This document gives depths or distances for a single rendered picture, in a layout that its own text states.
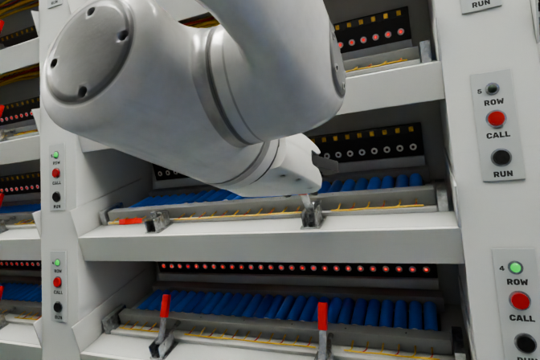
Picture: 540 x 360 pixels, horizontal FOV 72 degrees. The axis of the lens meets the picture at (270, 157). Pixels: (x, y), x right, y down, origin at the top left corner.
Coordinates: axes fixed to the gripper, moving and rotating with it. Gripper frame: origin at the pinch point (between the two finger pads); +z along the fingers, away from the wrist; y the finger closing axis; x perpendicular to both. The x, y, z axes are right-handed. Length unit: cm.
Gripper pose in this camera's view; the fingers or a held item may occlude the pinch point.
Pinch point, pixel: (296, 181)
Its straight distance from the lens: 47.0
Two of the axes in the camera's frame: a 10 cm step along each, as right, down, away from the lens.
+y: 9.2, -1.0, -3.9
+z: 4.0, 2.7, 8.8
